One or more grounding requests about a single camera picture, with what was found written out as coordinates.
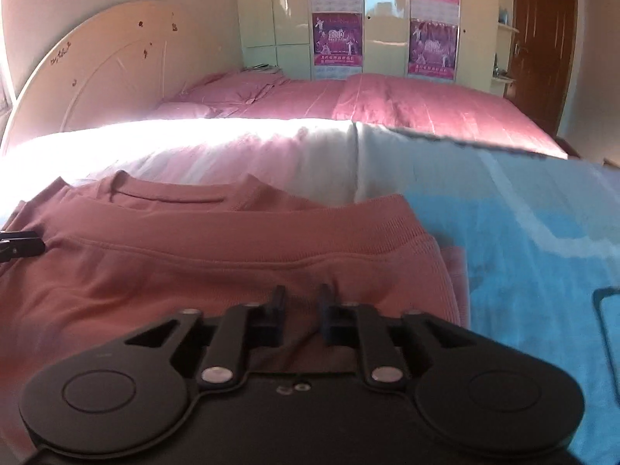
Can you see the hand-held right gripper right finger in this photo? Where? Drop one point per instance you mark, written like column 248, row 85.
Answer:
column 327, row 322

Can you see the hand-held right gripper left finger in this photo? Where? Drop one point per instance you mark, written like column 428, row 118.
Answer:
column 274, row 322

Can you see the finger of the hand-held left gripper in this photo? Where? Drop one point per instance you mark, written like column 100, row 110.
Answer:
column 22, row 247

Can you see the pink long-sleeve sweater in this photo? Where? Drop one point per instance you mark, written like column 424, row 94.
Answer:
column 193, row 271

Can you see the cream arched headboard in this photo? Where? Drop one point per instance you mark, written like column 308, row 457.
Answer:
column 106, row 72

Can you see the pink bedspread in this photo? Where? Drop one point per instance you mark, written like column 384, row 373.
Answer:
column 411, row 106

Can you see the pink pillow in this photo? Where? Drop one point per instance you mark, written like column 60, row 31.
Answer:
column 227, row 94

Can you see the cream glossy wardrobe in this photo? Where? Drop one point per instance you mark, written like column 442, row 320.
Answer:
column 382, row 34

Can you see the white corner shelf unit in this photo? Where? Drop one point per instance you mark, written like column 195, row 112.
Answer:
column 506, row 29

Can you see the blue bottles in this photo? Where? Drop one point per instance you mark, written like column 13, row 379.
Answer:
column 503, row 16

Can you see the brown wooden door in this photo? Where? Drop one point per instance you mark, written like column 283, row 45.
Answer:
column 545, row 43

